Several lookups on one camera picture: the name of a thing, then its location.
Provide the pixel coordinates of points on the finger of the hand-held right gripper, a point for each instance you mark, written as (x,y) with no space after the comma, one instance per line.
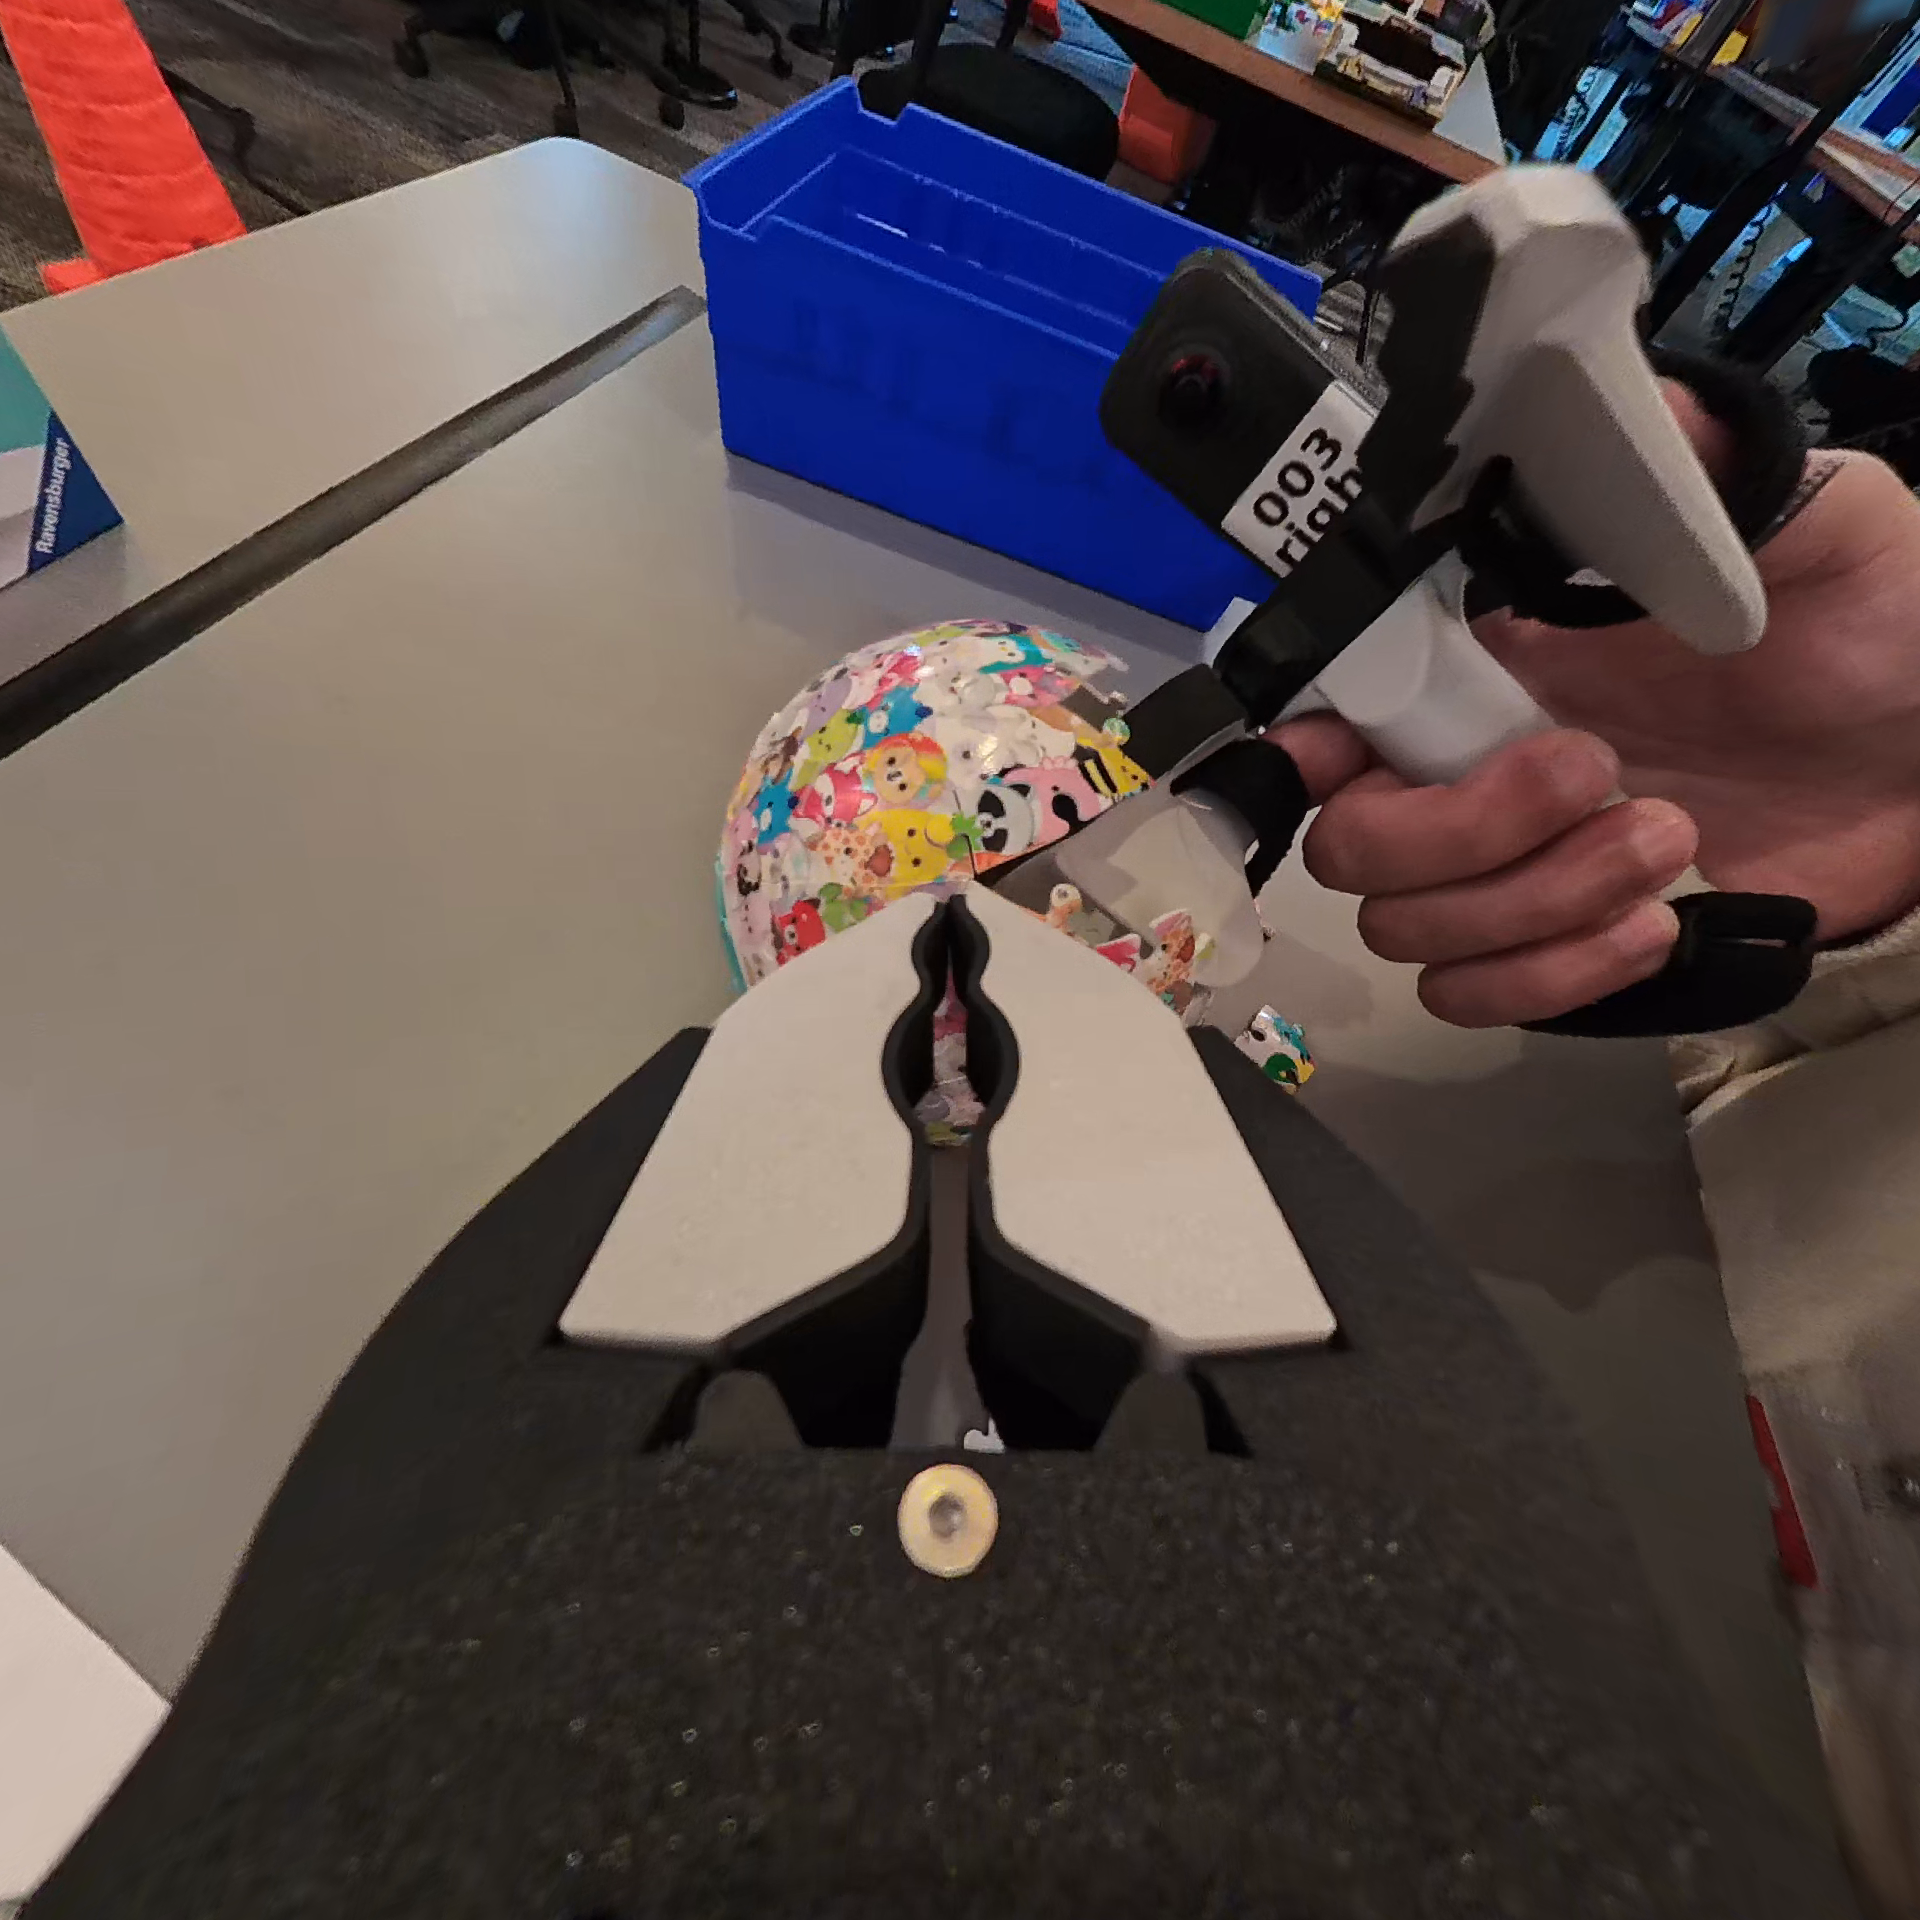
(1171,886)
(1194,720)

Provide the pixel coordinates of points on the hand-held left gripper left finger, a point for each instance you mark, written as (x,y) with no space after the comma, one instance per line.
(751,1184)

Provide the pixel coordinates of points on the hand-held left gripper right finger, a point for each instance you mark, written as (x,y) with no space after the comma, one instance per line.
(1142,1184)

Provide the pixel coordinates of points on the colourful puzzle ball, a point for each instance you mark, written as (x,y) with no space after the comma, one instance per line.
(886,779)

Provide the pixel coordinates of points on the white green puzzle piece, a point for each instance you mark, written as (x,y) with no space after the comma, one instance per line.
(1279,1050)

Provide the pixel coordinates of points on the printed puzzle box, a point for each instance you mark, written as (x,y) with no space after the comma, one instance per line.
(37,481)

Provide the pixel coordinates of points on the person's right hand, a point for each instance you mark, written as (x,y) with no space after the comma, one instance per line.
(1723,779)

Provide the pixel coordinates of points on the blue plastic bin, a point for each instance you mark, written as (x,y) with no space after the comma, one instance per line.
(902,359)

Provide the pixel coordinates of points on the orange box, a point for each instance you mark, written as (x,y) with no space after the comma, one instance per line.
(1167,128)

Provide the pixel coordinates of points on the wooden table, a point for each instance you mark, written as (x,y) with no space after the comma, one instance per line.
(1320,91)

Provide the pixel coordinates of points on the green plastic bin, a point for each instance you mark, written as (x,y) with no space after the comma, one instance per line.
(1230,15)

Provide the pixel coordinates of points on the black office chair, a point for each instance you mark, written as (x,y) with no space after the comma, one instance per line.
(1005,106)

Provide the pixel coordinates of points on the orange traffic cone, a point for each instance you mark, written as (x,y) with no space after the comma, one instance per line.
(119,135)

